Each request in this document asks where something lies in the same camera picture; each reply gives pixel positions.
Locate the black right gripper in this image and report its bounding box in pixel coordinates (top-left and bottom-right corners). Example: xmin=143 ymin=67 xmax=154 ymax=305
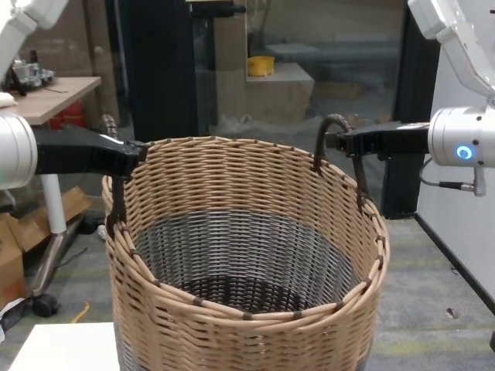
xmin=324 ymin=121 xmax=432 ymax=161

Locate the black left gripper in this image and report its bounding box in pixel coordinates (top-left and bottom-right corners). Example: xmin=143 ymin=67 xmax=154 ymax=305
xmin=32 ymin=124 xmax=151 ymax=179

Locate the tan grey brown wicker basket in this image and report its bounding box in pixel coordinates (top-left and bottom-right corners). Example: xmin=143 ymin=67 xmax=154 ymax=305
xmin=101 ymin=114 xmax=391 ymax=371

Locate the red fire extinguisher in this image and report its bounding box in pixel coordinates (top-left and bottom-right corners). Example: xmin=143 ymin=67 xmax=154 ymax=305
xmin=63 ymin=100 xmax=87 ymax=128
xmin=48 ymin=111 xmax=67 ymax=131

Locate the plain folded cardboard box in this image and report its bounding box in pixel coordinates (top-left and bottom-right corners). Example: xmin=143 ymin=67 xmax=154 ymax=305
xmin=17 ymin=186 xmax=93 ymax=253

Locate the wide black pillar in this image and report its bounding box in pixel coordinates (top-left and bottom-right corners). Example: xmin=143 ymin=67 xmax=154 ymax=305
xmin=106 ymin=0 xmax=216 ymax=140

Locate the concrete block step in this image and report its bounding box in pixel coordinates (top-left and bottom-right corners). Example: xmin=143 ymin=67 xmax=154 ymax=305
xmin=245 ymin=61 xmax=315 ymax=124

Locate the wooden desk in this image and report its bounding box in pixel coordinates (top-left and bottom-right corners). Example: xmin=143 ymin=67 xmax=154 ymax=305
xmin=0 ymin=76 xmax=102 ymax=127

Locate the white and chrome desk leg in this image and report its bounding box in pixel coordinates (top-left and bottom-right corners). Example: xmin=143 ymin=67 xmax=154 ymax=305
xmin=30 ymin=173 xmax=70 ymax=298

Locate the grey table behind glass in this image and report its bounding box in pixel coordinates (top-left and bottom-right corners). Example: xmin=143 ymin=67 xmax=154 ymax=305
xmin=266 ymin=41 xmax=329 ymax=65

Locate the yellow bucket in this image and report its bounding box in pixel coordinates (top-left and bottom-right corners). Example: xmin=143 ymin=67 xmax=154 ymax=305
xmin=247 ymin=56 xmax=276 ymax=77

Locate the metal equipment pile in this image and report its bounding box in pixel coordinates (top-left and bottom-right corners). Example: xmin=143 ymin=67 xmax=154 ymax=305
xmin=13 ymin=57 xmax=58 ymax=89

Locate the small black tripod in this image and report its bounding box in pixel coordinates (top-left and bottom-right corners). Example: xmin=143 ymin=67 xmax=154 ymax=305
xmin=8 ymin=69 xmax=29 ymax=97

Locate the yellow strip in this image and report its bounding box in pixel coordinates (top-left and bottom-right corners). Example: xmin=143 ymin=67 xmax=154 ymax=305
xmin=73 ymin=301 xmax=90 ymax=324

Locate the printed cardboard box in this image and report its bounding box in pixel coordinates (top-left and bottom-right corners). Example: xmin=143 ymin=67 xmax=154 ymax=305
xmin=0 ymin=214 xmax=27 ymax=310

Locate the black caster wheel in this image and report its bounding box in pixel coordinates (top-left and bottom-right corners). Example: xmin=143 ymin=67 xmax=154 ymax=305
xmin=31 ymin=292 xmax=62 ymax=318

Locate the black plastic bag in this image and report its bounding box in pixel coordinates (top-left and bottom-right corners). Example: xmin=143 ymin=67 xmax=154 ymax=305
xmin=0 ymin=299 xmax=34 ymax=343

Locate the black door frame post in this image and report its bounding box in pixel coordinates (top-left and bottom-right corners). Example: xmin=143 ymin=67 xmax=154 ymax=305
xmin=381 ymin=11 xmax=442 ymax=220

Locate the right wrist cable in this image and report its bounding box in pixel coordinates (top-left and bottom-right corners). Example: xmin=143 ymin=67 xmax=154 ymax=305
xmin=419 ymin=156 xmax=486 ymax=198

